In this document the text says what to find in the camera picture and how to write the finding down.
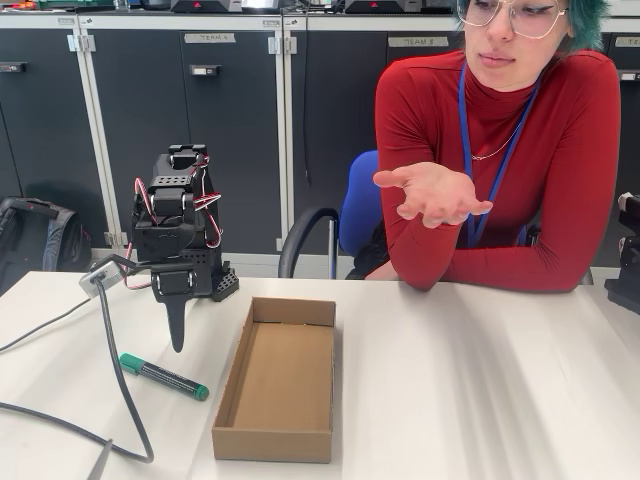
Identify open cardboard box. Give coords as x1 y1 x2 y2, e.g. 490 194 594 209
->
211 295 337 465

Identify blue office chair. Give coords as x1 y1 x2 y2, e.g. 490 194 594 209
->
277 148 389 280

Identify dark grey cabinet door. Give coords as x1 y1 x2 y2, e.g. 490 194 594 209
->
0 28 109 274
602 32 640 269
79 28 284 254
290 28 464 256

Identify right forearm red sleeve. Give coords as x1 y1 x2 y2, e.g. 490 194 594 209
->
387 214 469 292

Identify person in red sweater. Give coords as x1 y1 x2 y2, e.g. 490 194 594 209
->
374 0 622 281

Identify black backpack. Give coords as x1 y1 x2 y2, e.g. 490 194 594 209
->
0 196 94 296

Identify team 5 tape label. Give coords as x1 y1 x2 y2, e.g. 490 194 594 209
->
388 36 448 49

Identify person's right hand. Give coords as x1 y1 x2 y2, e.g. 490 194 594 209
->
372 162 494 229

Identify black device with red logo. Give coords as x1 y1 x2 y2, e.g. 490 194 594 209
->
170 0 242 14
344 0 422 15

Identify thin silver necklace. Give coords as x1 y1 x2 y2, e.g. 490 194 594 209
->
469 119 524 162

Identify blue lanyard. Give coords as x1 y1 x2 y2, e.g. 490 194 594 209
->
457 59 541 249

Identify gold rimmed glasses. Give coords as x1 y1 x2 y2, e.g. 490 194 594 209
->
457 0 571 40

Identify green permanent marker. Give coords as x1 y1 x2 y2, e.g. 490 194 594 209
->
118 352 211 402

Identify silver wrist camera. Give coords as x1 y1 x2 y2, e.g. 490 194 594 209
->
78 259 125 300

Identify thin black cable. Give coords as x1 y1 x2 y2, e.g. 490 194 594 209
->
0 297 94 354

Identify left forearm red sleeve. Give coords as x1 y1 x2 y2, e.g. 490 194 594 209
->
439 244 596 295

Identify thick grey camera cable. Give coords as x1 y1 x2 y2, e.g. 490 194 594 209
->
0 279 155 464

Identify team 4 tape label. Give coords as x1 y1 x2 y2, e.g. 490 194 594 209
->
183 32 236 45

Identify green crate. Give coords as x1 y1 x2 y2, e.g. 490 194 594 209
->
37 0 96 11

